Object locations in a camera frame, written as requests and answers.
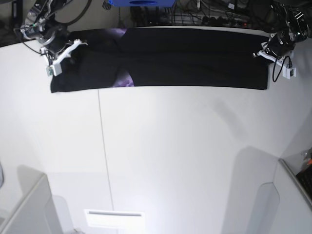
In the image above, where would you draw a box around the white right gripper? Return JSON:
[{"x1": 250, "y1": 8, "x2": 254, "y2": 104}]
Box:
[{"x1": 40, "y1": 39, "x2": 88, "y2": 66}]

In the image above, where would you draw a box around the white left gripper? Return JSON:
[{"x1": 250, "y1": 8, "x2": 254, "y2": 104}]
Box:
[{"x1": 253, "y1": 41, "x2": 290, "y2": 65}]

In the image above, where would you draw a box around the black T-shirt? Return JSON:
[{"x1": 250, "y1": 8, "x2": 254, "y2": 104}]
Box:
[{"x1": 50, "y1": 27, "x2": 269, "y2": 93}]

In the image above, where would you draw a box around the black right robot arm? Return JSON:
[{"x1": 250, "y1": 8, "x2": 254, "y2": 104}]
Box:
[{"x1": 13, "y1": 0, "x2": 92, "y2": 67}]

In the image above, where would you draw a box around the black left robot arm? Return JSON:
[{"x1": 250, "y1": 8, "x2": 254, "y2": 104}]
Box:
[{"x1": 249, "y1": 0, "x2": 312, "y2": 62}]

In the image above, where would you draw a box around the blue plastic box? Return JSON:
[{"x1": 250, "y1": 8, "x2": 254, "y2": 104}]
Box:
[{"x1": 108, "y1": 0, "x2": 175, "y2": 7}]

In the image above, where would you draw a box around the black keyboard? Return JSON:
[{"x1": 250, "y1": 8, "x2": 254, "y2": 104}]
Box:
[{"x1": 296, "y1": 166, "x2": 312, "y2": 198}]

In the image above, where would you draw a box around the left white side panel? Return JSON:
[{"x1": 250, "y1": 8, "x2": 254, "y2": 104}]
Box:
[{"x1": 0, "y1": 174, "x2": 63, "y2": 234}]

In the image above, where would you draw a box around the white side panel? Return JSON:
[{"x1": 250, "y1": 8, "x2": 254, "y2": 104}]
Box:
[
  {"x1": 270, "y1": 160, "x2": 312, "y2": 234},
  {"x1": 0, "y1": 174, "x2": 63, "y2": 234}
]

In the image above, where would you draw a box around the right white side panel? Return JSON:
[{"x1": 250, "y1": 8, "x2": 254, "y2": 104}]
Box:
[{"x1": 270, "y1": 160, "x2": 312, "y2": 234}]

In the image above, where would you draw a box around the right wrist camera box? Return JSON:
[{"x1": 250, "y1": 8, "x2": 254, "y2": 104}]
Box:
[{"x1": 46, "y1": 64, "x2": 62, "y2": 76}]

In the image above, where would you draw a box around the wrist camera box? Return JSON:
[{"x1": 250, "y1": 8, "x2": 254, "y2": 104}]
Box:
[
  {"x1": 282, "y1": 66, "x2": 296, "y2": 79},
  {"x1": 46, "y1": 64, "x2": 62, "y2": 76}
]

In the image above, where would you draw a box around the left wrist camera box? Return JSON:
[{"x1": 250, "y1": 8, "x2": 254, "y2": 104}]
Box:
[{"x1": 282, "y1": 66, "x2": 296, "y2": 79}]

